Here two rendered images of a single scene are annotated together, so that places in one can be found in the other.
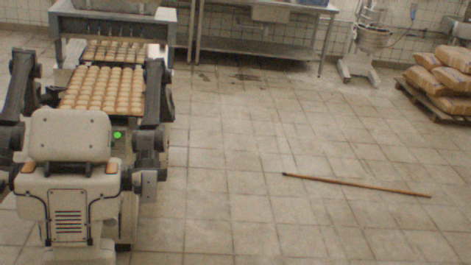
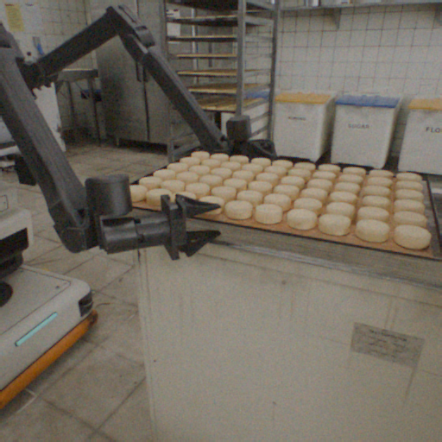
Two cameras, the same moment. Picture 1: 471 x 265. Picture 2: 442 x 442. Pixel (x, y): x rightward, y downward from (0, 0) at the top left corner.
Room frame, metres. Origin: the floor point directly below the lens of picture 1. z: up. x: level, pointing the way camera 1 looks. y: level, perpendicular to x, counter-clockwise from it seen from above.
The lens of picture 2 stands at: (2.30, 0.01, 1.18)
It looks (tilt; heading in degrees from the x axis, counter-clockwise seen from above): 25 degrees down; 127
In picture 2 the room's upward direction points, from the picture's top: straight up
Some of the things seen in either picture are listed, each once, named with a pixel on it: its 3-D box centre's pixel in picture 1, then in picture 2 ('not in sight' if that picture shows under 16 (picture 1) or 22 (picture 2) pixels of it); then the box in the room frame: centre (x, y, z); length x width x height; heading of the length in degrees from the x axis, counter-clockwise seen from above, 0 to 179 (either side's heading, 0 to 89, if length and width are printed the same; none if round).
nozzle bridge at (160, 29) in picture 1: (116, 36); not in sight; (2.50, 0.83, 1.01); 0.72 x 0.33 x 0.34; 103
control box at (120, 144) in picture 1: (100, 140); not in sight; (1.65, 0.63, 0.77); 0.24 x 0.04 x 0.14; 103
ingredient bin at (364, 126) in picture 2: not in sight; (364, 134); (1.10, 4.08, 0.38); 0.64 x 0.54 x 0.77; 98
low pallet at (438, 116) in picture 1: (443, 101); not in sight; (4.79, -2.46, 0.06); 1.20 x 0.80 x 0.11; 11
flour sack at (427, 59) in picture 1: (445, 63); not in sight; (5.05, -2.44, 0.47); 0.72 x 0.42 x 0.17; 99
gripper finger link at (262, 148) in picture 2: (59, 92); (266, 157); (1.79, 0.88, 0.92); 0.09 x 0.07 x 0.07; 149
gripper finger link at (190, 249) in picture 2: not in sight; (195, 230); (1.89, 0.47, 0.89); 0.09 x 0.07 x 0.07; 59
